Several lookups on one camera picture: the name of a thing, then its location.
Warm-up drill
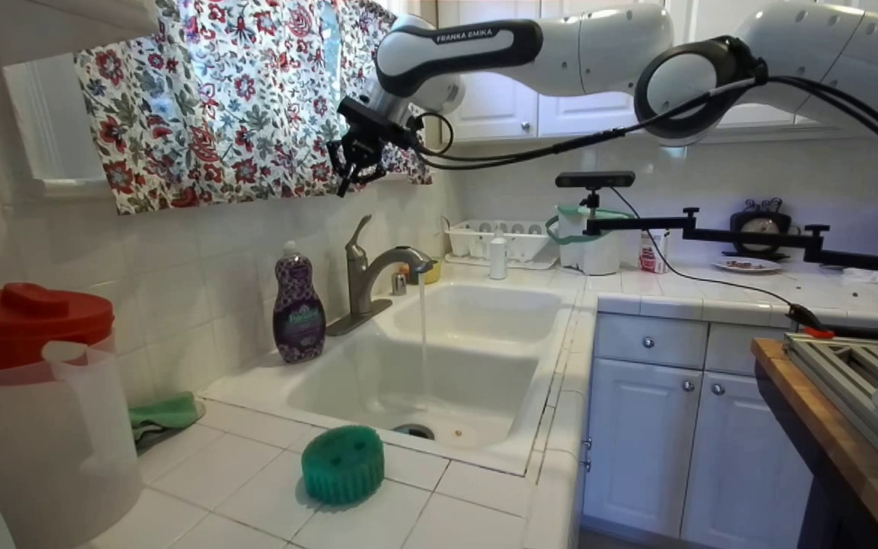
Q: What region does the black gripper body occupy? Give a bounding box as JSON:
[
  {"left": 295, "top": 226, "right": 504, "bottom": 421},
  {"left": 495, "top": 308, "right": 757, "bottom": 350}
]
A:
[{"left": 335, "top": 96, "right": 424, "bottom": 155}]

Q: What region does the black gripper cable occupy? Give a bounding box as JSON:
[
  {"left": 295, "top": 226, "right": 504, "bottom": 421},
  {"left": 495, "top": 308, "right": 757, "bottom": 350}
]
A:
[{"left": 412, "top": 69, "right": 878, "bottom": 177}]

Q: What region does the black basket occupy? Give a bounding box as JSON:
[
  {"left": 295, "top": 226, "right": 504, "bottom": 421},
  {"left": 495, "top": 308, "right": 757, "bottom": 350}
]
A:
[{"left": 729, "top": 199, "right": 799, "bottom": 258}]

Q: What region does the clear pitcher with red lid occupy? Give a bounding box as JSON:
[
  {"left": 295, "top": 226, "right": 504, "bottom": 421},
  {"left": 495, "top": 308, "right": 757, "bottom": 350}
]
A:
[{"left": 0, "top": 280, "right": 146, "bottom": 549}]

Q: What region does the white cabinet drawer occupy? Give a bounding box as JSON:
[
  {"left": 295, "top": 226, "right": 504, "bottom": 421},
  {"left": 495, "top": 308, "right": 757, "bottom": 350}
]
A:
[
  {"left": 703, "top": 323, "right": 799, "bottom": 380},
  {"left": 591, "top": 310, "right": 714, "bottom": 373}
]

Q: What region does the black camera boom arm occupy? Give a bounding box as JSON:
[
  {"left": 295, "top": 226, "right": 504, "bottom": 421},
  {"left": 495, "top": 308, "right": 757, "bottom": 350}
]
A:
[{"left": 577, "top": 192, "right": 878, "bottom": 280}]

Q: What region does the white window frame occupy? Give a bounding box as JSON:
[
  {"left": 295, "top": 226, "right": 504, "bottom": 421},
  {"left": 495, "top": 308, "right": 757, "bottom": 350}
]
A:
[{"left": 0, "top": 56, "right": 123, "bottom": 203}]

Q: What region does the white dish rack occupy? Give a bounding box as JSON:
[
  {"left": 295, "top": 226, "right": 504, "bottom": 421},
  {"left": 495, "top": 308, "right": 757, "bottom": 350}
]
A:
[{"left": 443, "top": 217, "right": 556, "bottom": 270}]

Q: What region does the white double sink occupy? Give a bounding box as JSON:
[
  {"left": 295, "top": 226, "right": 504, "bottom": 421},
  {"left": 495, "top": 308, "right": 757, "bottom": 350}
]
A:
[{"left": 198, "top": 278, "right": 603, "bottom": 481}]

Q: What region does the chrome sink faucet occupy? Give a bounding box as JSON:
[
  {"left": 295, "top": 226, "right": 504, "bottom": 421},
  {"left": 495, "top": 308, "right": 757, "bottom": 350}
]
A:
[{"left": 325, "top": 242, "right": 435, "bottom": 343}]

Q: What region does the brushed metal faucet handle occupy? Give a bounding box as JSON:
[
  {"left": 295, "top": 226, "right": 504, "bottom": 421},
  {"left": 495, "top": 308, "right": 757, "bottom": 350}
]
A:
[{"left": 346, "top": 210, "right": 376, "bottom": 256}]

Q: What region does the black stereo camera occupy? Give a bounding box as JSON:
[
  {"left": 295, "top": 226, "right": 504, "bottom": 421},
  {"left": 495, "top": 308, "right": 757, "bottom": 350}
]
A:
[{"left": 552, "top": 168, "right": 641, "bottom": 192}]

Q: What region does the green cloth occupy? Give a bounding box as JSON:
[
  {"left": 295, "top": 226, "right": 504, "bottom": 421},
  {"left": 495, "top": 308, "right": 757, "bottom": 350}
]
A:
[{"left": 129, "top": 394, "right": 208, "bottom": 456}]

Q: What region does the metal sink drain strainer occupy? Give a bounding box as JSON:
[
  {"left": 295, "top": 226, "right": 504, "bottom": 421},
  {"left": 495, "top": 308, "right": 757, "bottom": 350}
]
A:
[{"left": 390, "top": 421, "right": 440, "bottom": 442}]

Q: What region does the purple dish soap bottle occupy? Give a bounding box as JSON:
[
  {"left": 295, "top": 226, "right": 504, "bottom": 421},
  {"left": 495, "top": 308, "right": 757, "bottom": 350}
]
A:
[{"left": 271, "top": 239, "right": 328, "bottom": 367}]

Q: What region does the white plate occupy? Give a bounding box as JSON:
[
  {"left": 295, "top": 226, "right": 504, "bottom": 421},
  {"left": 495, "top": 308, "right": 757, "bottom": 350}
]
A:
[{"left": 710, "top": 252, "right": 787, "bottom": 278}]

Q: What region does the small white bottle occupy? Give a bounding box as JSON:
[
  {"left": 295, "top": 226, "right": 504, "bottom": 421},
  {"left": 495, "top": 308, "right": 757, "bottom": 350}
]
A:
[{"left": 487, "top": 234, "right": 513, "bottom": 283}]

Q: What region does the white container green rim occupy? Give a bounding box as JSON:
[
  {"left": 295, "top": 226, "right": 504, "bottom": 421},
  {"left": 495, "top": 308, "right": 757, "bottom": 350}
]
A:
[{"left": 543, "top": 203, "right": 630, "bottom": 280}]

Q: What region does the round green scrubber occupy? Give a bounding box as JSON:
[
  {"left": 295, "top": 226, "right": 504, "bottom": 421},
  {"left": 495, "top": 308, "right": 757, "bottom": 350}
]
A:
[{"left": 298, "top": 424, "right": 388, "bottom": 510}]

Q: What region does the white upper wall cabinet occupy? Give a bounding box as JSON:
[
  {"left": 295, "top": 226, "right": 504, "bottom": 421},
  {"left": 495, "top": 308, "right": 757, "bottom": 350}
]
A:
[
  {"left": 428, "top": 0, "right": 878, "bottom": 146},
  {"left": 0, "top": 0, "right": 163, "bottom": 75}
]

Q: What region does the yellow green sponge holder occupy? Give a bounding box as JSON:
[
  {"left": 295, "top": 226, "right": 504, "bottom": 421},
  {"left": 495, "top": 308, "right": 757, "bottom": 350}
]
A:
[{"left": 416, "top": 256, "right": 445, "bottom": 289}]

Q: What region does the white cabinet door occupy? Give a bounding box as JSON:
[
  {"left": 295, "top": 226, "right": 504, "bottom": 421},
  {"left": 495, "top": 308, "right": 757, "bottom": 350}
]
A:
[
  {"left": 578, "top": 357, "right": 706, "bottom": 539},
  {"left": 681, "top": 370, "right": 818, "bottom": 549}
]

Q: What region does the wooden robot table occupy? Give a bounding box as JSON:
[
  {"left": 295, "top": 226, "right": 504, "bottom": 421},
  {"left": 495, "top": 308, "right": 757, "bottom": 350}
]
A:
[{"left": 749, "top": 336, "right": 878, "bottom": 549}]

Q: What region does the red floral curtain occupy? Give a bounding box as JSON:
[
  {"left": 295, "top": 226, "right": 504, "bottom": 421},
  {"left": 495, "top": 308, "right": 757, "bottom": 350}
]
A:
[{"left": 71, "top": 0, "right": 432, "bottom": 220}]

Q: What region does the metal mounting rail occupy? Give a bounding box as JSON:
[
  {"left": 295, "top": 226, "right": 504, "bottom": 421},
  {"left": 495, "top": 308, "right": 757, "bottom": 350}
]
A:
[{"left": 781, "top": 331, "right": 878, "bottom": 501}]

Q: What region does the black camera cable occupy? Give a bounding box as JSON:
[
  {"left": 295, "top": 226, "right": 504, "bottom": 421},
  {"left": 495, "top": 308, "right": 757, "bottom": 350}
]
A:
[{"left": 603, "top": 182, "right": 878, "bottom": 345}]

